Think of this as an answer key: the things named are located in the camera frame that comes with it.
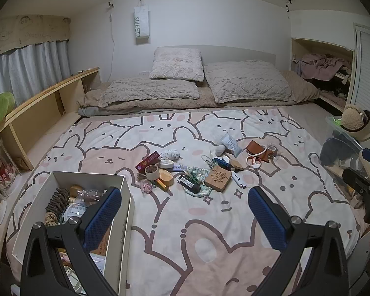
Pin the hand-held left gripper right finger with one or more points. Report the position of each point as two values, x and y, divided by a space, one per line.
266 219

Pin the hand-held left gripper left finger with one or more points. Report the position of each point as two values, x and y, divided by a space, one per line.
103 212

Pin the white storage box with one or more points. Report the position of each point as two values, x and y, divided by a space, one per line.
124 237

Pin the white lighter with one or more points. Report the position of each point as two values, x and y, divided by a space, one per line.
239 181

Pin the wooden carved block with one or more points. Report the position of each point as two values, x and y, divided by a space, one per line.
218 178

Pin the patterned plastic pouch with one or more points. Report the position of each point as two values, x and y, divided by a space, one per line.
200 171

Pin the black case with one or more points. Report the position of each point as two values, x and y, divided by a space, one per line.
189 185

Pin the brown patterned tape roll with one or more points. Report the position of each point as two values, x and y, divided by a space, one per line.
90 195

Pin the cream jar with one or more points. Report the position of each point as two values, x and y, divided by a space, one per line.
368 131

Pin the clear plastic bin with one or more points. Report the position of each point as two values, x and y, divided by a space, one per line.
348 143

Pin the dark folded garment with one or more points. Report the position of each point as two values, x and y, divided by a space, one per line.
336 152

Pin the beige fluffy plush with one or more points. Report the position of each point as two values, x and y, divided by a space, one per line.
351 117

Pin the tan wooden block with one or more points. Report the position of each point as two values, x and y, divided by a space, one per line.
236 164

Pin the white tape roll brown core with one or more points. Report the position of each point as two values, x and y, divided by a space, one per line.
152 172

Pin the orange tube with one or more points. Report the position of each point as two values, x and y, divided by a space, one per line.
162 184

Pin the maroon box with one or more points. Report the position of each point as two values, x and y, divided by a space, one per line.
148 162

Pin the brown leather wallet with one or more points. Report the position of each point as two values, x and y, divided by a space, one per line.
255 148

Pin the round wooden box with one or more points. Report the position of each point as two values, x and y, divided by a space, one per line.
165 177

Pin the printed bunny blanket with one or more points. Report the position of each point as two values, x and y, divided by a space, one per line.
172 237

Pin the white louvered door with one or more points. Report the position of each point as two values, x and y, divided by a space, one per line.
368 77

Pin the flat white tape roll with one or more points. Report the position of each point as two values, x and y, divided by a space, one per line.
166 164

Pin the white plastic packet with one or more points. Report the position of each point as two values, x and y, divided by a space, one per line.
231 145

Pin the small blue white case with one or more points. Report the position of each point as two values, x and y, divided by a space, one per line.
177 168

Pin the crumpled white cloth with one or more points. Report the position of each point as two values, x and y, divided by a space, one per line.
171 154

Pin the beige fleece duvet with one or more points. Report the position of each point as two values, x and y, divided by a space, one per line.
305 88

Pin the grey folded blanket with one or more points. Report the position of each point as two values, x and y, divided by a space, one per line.
92 111

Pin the pile of clothes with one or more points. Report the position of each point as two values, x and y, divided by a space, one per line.
320 64

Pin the figure in clear display case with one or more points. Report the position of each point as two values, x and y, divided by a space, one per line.
2 169

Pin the long wooden shelf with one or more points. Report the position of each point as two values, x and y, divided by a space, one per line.
46 114

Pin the beige folded blanket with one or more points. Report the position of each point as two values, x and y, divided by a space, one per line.
148 91

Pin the wooden closet niche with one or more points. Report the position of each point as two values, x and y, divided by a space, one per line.
296 46

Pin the large knitted beige pillow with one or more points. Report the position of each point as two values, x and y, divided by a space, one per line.
246 80

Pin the green plush toy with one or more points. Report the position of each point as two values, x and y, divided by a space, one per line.
1 106

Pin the grey curtain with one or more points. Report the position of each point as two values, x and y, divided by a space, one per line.
27 67

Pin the fluffy square pillow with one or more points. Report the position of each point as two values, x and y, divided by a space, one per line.
177 63

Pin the white headboard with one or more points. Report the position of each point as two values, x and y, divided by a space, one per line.
234 54

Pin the white hanging paper bag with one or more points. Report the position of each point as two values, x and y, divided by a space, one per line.
141 24

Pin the printed beige valance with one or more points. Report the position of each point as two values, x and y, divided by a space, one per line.
33 30

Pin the wall socket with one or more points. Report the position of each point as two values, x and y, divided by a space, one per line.
144 73

